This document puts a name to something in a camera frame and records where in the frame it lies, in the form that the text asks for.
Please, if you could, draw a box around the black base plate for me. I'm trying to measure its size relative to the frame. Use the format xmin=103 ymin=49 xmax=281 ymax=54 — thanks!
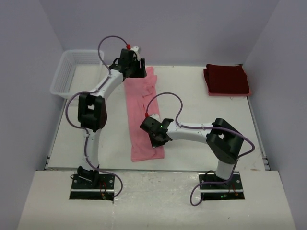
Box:
xmin=200 ymin=172 xmax=245 ymax=201
xmin=69 ymin=173 xmax=115 ymax=201

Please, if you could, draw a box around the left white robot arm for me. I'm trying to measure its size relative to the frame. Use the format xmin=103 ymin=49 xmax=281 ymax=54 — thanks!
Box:
xmin=77 ymin=46 xmax=146 ymax=188

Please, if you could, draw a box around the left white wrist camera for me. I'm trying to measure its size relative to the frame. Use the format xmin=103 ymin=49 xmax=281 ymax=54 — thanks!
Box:
xmin=126 ymin=44 xmax=141 ymax=60

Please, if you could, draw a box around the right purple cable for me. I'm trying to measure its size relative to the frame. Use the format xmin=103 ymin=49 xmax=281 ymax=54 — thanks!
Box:
xmin=145 ymin=92 xmax=255 ymax=207

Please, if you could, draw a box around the pink t shirt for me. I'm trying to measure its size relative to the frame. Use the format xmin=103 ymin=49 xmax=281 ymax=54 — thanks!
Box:
xmin=124 ymin=67 xmax=165 ymax=161

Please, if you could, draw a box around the folded dark red shirt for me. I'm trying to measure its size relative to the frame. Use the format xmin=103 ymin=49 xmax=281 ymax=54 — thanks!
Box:
xmin=203 ymin=64 xmax=250 ymax=93

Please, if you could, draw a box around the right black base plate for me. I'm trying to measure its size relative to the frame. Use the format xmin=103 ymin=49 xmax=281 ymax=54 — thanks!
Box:
xmin=200 ymin=172 xmax=245 ymax=201

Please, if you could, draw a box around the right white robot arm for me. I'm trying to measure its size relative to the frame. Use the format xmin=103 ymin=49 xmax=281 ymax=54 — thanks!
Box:
xmin=140 ymin=115 xmax=244 ymax=188

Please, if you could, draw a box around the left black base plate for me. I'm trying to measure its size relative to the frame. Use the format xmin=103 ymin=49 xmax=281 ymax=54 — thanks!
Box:
xmin=69 ymin=173 xmax=115 ymax=201

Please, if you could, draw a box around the white plastic basket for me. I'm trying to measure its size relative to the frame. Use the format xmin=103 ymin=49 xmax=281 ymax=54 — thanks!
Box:
xmin=50 ymin=49 xmax=104 ymax=99

